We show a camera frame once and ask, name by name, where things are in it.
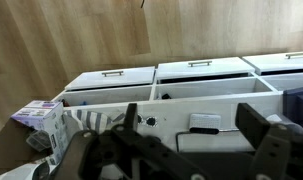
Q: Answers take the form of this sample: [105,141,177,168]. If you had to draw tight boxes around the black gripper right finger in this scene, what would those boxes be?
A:
[235,102,273,152]

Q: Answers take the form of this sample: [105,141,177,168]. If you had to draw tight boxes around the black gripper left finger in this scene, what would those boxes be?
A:
[122,102,139,134]

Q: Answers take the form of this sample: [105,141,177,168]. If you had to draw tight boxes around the grey box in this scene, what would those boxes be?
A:
[282,85,303,132]

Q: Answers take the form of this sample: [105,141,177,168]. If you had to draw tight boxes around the white purple cardboard box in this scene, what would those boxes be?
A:
[10,99,67,165]

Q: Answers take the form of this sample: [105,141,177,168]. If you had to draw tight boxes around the black sunglasses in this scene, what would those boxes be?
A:
[136,114,159,128]

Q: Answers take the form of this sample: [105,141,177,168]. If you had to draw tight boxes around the white TV stand cabinet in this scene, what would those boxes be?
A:
[50,49,303,154]

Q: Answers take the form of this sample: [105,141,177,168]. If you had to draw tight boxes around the grey white striped cloth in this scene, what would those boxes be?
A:
[63,109,127,135]

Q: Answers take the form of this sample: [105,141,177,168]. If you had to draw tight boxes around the white drawer with handle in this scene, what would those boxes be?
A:
[64,65,157,92]
[155,56,257,84]
[242,50,303,77]

